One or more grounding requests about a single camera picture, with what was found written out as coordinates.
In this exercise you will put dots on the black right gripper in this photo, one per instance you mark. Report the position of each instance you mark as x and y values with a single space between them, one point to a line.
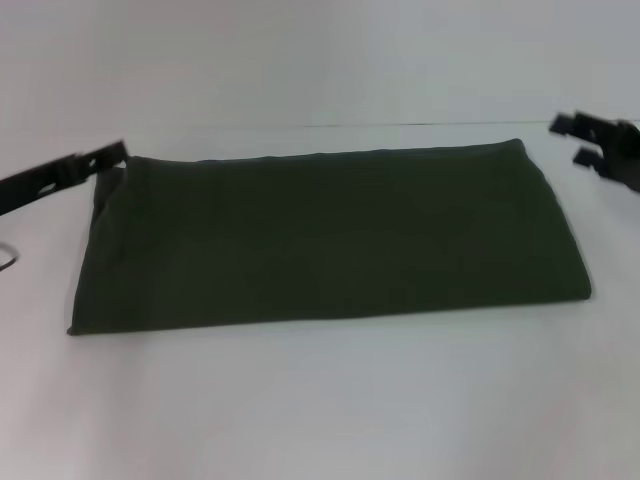
622 157

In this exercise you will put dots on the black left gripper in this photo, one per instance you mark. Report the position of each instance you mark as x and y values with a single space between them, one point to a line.
25 187

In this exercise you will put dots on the dark green FREE! t-shirt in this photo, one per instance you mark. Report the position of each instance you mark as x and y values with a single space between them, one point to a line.
330 235

